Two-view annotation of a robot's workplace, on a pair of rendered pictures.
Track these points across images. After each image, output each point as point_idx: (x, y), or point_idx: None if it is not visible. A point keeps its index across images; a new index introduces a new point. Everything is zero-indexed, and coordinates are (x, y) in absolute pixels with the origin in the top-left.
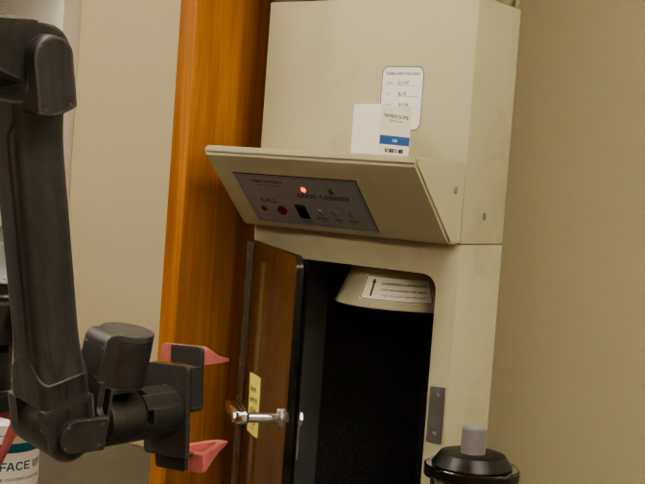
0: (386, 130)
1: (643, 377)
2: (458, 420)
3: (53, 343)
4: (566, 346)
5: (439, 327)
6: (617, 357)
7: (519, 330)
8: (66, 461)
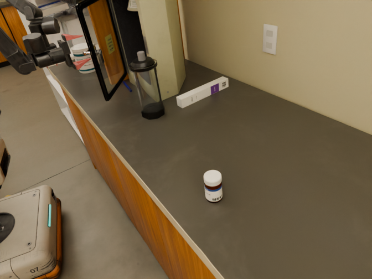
0: None
1: (240, 17)
2: (154, 45)
3: (1, 45)
4: (221, 8)
5: (139, 17)
6: (233, 11)
7: (211, 3)
8: (26, 74)
